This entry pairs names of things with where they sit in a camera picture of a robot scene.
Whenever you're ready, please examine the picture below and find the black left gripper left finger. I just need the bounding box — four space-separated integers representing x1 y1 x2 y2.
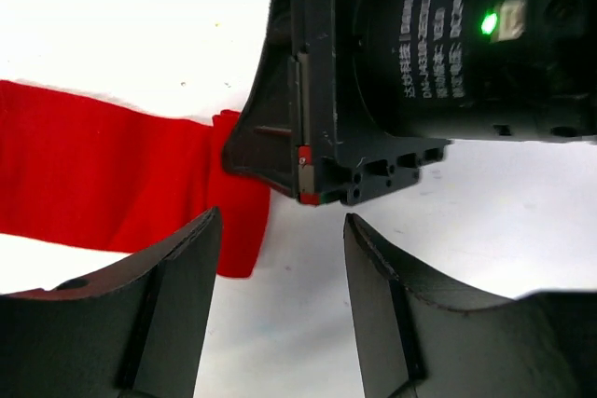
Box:
1 208 222 397

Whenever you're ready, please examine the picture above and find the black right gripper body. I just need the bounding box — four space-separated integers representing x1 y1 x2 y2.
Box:
222 0 447 206

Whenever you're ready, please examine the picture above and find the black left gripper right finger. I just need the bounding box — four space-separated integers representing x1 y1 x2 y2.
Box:
344 213 596 397

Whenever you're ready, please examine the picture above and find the red santa sock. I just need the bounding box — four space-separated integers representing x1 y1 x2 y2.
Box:
1 81 271 279

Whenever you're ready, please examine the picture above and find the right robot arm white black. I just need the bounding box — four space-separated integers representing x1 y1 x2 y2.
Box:
222 0 596 205

